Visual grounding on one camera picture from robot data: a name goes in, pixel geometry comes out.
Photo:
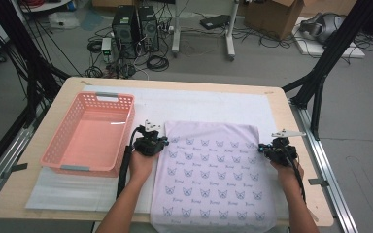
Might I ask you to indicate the grey rounded device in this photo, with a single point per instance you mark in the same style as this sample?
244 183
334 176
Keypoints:
323 27

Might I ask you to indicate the round white table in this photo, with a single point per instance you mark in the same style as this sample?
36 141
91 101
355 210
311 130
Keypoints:
45 6

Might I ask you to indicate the clear plastic bag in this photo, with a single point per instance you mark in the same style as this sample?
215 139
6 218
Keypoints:
63 20

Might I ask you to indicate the flat black device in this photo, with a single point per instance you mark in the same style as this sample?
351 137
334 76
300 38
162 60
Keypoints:
215 22

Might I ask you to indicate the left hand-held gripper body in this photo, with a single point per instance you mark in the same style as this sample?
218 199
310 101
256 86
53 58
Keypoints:
149 145

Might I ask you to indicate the white foam board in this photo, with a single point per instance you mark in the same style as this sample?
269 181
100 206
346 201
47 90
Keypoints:
317 50

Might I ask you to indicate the pink plastic basket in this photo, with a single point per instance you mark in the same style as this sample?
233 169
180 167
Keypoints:
90 145

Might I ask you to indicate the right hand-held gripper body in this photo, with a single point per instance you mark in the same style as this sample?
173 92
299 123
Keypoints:
283 152

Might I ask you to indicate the white box with green label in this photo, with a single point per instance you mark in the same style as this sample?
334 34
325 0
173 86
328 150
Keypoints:
106 45

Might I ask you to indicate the black computer tower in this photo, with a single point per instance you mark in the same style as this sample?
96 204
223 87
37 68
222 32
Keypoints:
148 29
124 32

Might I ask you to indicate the grey bracket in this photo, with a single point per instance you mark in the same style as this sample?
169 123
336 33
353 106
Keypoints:
319 182
17 167

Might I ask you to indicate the open cardboard box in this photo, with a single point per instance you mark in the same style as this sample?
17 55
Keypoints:
268 19

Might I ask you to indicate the white grid mat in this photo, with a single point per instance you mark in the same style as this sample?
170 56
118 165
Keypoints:
181 103

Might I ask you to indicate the aluminium rail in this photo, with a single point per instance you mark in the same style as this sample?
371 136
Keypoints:
0 168
328 168

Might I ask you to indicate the lilac printed cloth garment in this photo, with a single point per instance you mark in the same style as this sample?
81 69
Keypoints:
213 181

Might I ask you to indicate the black metal frame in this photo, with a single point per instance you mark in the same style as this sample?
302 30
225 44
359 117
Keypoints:
16 39
333 48

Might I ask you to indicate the person's right hand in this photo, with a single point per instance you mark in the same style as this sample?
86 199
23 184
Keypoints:
288 176

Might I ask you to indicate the beige cabinet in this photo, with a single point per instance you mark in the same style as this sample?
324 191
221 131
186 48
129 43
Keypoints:
330 6

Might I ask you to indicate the person's left hand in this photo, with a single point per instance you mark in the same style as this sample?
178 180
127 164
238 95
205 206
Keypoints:
142 168

